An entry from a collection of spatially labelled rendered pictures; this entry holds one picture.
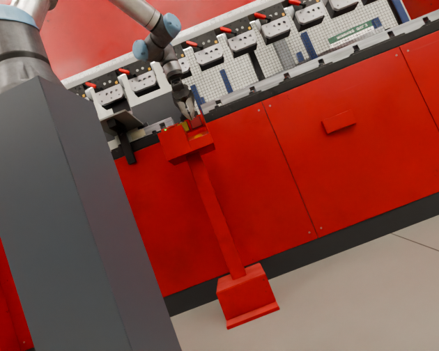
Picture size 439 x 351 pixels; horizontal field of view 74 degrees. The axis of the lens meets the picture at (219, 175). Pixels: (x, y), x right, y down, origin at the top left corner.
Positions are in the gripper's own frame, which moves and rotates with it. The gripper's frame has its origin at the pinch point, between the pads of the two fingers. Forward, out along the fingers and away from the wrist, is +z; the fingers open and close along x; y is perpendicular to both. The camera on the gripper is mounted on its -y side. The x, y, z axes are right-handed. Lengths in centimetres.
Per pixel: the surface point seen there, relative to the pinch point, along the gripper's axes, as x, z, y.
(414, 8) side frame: -181, -35, 88
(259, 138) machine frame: -27.9, 17.4, 21.6
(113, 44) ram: 26, -64, 41
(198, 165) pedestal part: 4.3, 20.5, -2.2
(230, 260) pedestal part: 6, 61, -6
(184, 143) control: 6.1, 10.4, -6.3
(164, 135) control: 12.6, 4.5, -5.8
